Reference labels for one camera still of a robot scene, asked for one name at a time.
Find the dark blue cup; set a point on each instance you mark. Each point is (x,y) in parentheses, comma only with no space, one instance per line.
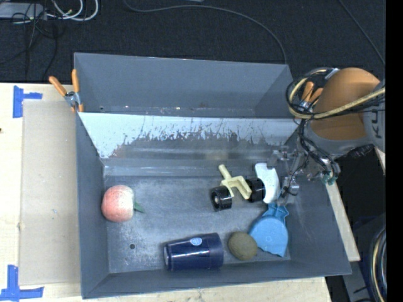
(195,252)

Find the pale wood board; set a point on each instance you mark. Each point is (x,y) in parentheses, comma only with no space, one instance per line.
(47,184)

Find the grey metal bin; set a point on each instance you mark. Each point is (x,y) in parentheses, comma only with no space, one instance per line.
(176,200)

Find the brown toy kiwi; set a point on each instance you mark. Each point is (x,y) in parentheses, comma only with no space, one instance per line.
(242,246)

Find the pink toy peach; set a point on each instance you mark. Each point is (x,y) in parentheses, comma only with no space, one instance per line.
(117,204)

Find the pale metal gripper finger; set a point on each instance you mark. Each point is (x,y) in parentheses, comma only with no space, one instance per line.
(280,157)
(289,187)

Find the light blue plastic scoop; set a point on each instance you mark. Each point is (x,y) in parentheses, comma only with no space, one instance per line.
(270,234)

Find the white black cream spray head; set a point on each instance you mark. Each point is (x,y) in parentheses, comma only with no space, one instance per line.
(269,184)

